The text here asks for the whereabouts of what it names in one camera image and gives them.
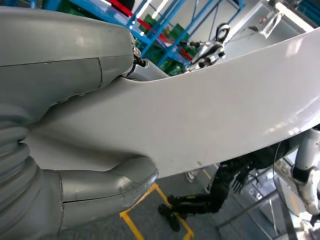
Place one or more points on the stainless steel workbench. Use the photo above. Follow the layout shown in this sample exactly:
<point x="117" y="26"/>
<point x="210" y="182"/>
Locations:
<point x="250" y="208"/>

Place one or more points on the blue metal shelf rack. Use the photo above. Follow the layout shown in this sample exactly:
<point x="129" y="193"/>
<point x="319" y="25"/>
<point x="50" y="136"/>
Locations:
<point x="100" y="10"/>

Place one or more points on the black robot left leg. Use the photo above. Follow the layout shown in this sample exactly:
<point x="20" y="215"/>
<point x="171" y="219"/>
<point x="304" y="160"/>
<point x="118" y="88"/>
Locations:
<point x="172" y="222"/>

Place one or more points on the yellow tape square outline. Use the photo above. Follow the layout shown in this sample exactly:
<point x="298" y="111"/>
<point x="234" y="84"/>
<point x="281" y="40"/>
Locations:
<point x="126" y="217"/>

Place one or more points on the green plastic crate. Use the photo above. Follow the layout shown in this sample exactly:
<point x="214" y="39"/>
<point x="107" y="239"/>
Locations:
<point x="175" y="33"/>

